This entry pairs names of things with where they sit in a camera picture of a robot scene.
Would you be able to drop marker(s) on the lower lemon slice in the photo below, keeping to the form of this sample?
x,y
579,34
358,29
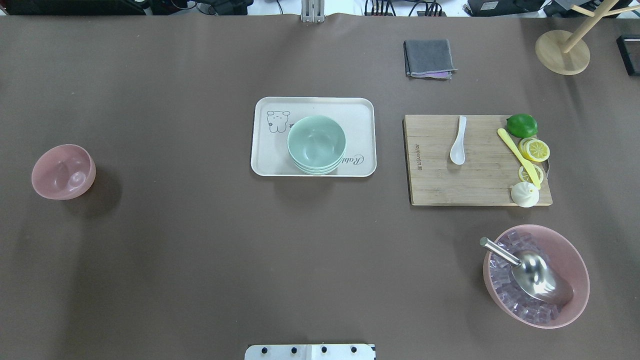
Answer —
x,y
524,176

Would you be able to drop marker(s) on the wooden cup tree stand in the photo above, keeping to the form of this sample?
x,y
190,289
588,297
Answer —
x,y
564,52

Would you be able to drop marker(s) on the yellow plastic knife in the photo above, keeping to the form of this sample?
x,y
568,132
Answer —
x,y
526,164

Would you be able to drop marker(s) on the white ceramic spoon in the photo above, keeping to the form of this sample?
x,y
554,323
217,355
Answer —
x,y
457,152

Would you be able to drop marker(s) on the large pink bowl with ice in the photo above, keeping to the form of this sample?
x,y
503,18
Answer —
x,y
560,254

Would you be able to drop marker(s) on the metal ice scoop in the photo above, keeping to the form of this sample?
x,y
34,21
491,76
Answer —
x,y
532,273

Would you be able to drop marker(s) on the grey folded cloth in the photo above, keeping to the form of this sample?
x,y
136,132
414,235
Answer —
x,y
428,58

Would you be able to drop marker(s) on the mint green bowl stack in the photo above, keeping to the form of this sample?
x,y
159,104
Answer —
x,y
316,144

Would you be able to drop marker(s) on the bamboo cutting board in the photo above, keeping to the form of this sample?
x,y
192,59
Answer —
x,y
484,180

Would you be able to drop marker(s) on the upper lemon slice stack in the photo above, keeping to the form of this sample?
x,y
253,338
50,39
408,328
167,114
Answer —
x,y
533,149

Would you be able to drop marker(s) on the white steamed bun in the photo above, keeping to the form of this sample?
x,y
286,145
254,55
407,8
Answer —
x,y
524,194

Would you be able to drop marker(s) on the small pink bowl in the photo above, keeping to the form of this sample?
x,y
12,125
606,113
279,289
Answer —
x,y
63,172

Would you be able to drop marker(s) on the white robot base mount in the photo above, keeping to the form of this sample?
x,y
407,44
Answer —
x,y
323,351

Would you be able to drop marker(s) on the green lime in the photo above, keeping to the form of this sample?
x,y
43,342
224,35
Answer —
x,y
522,125

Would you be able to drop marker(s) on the cream rabbit tray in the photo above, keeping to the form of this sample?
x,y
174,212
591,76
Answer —
x,y
274,116

